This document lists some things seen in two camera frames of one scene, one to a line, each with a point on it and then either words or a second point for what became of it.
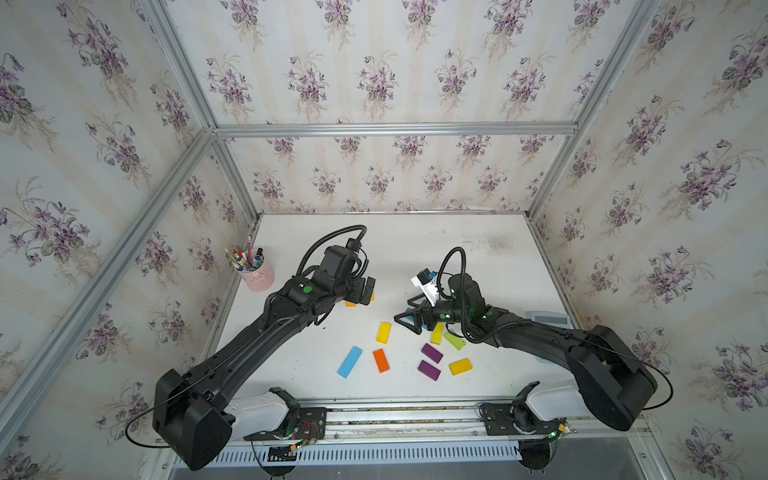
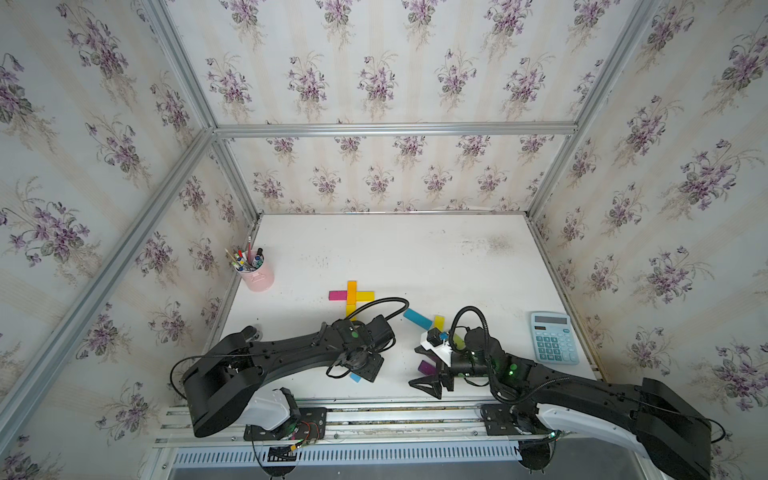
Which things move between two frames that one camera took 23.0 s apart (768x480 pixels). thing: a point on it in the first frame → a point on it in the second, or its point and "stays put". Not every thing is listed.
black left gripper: (355, 295) → (372, 373)
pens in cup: (246, 260) stays put
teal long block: (413, 319) stays put
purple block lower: (430, 371) stays put
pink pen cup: (259, 280) stays put
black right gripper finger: (417, 329) → (431, 384)
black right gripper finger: (423, 304) → (434, 338)
